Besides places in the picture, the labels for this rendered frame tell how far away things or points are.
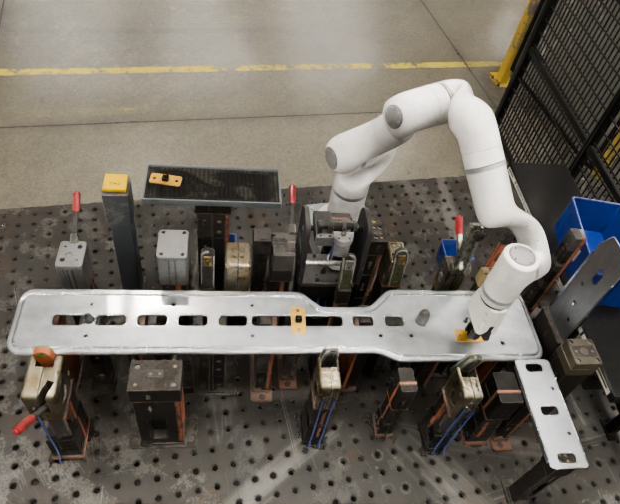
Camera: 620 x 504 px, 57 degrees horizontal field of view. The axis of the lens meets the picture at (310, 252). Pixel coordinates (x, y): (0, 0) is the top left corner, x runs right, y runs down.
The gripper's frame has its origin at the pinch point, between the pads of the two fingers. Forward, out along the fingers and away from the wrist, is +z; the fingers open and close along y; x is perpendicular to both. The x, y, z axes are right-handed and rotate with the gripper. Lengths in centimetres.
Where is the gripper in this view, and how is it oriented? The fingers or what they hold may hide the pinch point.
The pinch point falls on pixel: (473, 330)
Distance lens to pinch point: 160.0
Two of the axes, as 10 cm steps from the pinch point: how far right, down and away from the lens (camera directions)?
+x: 9.9, 0.2, 1.5
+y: 0.8, 7.7, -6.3
